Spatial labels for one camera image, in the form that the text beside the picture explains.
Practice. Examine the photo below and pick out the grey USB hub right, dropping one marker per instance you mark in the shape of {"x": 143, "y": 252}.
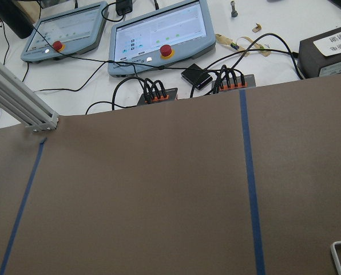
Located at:
{"x": 229, "y": 79}

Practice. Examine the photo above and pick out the black water bottle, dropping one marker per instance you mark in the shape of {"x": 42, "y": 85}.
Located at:
{"x": 15, "y": 18}

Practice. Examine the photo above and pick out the aluminium frame post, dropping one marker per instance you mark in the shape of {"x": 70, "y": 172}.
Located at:
{"x": 17, "y": 99}

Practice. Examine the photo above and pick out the grey usb hub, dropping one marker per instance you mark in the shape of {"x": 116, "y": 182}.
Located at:
{"x": 154, "y": 92}
{"x": 229, "y": 79}

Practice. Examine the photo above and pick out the grey USB hub left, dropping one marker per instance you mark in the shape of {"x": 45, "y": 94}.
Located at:
{"x": 154, "y": 92}

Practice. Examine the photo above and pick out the small black box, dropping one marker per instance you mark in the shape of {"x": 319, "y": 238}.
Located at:
{"x": 196, "y": 76}

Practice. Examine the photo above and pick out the black power adapter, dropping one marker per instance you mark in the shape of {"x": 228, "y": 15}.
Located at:
{"x": 124, "y": 7}

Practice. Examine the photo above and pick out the black box with label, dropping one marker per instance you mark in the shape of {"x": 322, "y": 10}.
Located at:
{"x": 320, "y": 55}

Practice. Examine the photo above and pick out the blue teach pendant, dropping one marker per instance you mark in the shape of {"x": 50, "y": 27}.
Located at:
{"x": 161, "y": 38}
{"x": 76, "y": 31}

